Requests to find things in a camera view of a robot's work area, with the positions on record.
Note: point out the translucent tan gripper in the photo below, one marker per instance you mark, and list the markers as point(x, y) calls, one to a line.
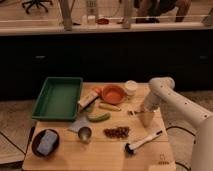
point(146, 117)

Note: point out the silver metal fork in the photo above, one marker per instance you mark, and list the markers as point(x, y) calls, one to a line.
point(133, 113)

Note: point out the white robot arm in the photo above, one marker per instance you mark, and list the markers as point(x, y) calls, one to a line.
point(162, 89)

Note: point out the white plastic cup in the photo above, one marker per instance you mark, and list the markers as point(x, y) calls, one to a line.
point(130, 87)

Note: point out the small metal cup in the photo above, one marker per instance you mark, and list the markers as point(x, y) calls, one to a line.
point(85, 134)

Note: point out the brown grape bunch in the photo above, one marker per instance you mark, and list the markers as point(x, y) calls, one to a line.
point(119, 132)

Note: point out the black and white brush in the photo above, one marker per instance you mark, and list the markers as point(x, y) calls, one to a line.
point(130, 148)

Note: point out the orange plastic bowl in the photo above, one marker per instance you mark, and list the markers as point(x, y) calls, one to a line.
point(113, 94)

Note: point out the yellow corn piece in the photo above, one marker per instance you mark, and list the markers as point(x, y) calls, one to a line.
point(109, 107)

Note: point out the green cucumber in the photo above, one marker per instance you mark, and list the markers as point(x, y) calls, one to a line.
point(98, 118)

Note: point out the grey cloth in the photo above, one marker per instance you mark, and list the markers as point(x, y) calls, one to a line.
point(80, 122)

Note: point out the green plastic tray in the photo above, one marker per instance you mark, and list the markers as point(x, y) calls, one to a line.
point(57, 100)

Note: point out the blue sponge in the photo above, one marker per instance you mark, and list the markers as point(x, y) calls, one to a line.
point(46, 144)

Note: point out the red object on counter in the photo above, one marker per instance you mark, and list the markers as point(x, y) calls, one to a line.
point(102, 21)

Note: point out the person in background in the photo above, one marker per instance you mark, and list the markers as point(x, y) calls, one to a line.
point(148, 10)

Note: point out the dark round plate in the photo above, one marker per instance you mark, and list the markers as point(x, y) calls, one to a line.
point(37, 140)

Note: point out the black office chair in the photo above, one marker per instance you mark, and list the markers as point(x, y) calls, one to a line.
point(38, 3)

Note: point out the wooden post right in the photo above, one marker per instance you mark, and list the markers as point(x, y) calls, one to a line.
point(127, 13)

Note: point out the wooden post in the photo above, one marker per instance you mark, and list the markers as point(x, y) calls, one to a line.
point(66, 15)
point(127, 13)

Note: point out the wooden post left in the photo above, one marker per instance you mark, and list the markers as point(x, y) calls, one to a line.
point(66, 15)

